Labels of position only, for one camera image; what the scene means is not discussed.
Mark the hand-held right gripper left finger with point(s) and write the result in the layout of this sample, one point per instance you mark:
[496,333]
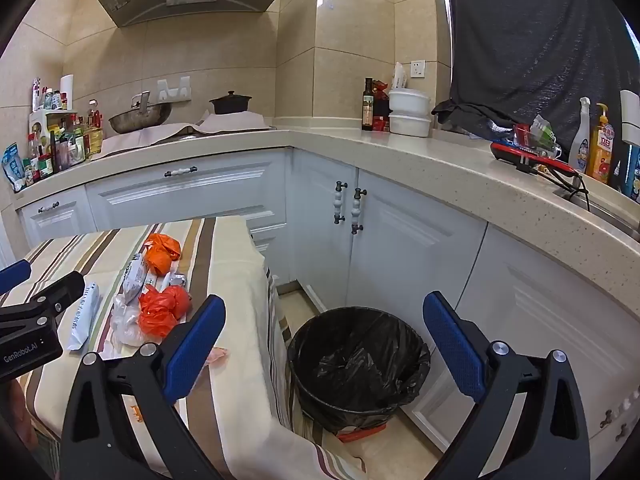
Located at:
[195,345]

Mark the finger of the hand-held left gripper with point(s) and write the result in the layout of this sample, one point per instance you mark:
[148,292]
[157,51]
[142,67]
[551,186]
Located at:
[14,275]
[50,295]

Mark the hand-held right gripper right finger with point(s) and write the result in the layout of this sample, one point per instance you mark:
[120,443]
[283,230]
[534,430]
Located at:
[452,345]

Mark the pale blue milk powder packet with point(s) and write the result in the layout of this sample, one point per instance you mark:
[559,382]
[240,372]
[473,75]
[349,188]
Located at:
[84,315]

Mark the orange plastic bag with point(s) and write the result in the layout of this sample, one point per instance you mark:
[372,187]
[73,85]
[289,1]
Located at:
[160,255]
[172,301]
[155,324]

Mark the clear plastic bag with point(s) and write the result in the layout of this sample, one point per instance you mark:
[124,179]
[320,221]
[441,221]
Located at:
[125,322]

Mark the black trash bin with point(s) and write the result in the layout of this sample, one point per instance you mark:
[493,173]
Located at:
[350,360]

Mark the crumpled silver foil wrapper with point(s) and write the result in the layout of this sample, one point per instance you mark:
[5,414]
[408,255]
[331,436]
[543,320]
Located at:
[174,280]

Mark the small white drawer front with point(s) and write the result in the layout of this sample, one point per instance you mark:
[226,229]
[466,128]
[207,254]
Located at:
[65,225]

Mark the striped tablecloth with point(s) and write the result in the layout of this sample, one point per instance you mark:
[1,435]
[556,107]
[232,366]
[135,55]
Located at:
[225,270]

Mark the blue snack packet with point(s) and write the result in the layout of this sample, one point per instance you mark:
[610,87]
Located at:
[12,167]

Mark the cluster of condiment bottles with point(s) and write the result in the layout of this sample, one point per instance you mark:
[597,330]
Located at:
[65,142]

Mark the wide white drawer front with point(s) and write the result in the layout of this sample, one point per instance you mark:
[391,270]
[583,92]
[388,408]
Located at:
[225,190]

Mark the narrow white cabinet door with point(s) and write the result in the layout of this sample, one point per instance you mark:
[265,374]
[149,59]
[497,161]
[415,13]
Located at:
[315,240]

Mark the beige cloth under wok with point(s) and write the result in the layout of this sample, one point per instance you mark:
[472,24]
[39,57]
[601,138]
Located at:
[150,140]

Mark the white paper towel roll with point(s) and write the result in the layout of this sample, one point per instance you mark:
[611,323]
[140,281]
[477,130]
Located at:
[67,91]

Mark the steel wok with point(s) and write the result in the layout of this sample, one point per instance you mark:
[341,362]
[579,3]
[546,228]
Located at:
[140,119]

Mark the red tray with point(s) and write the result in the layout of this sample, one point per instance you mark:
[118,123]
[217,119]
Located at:
[510,152]

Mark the steel sink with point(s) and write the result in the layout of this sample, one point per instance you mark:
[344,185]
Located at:
[610,215]

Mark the white lidded container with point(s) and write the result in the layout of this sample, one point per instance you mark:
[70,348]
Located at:
[409,101]
[409,125]

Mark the beige cloth under pot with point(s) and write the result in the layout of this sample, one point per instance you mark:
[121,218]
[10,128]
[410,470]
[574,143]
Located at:
[235,122]

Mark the clear box with green items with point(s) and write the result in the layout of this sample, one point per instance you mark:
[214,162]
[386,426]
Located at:
[537,135]

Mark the white spray bottle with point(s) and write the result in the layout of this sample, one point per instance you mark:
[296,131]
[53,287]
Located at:
[580,145]

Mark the yellow dish soap bottle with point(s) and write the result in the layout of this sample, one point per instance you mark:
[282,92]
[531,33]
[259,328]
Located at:
[600,152]

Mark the black pot with lid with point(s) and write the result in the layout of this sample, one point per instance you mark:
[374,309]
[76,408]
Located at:
[230,104]

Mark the red snack packages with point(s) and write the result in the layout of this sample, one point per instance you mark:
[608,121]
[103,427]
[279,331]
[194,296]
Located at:
[382,110]

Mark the dark olive oil bottle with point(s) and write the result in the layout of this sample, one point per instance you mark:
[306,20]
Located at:
[368,107]

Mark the white plastic bag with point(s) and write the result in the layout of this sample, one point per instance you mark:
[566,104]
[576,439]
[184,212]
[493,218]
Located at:
[399,76]

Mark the dark hanging cloth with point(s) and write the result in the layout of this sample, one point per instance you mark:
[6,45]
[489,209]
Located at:
[530,35]

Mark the white wall hook rack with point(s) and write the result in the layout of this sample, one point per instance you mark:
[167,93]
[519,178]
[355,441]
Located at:
[175,89]

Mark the white wall socket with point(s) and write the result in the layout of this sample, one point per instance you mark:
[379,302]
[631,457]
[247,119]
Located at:
[417,68]

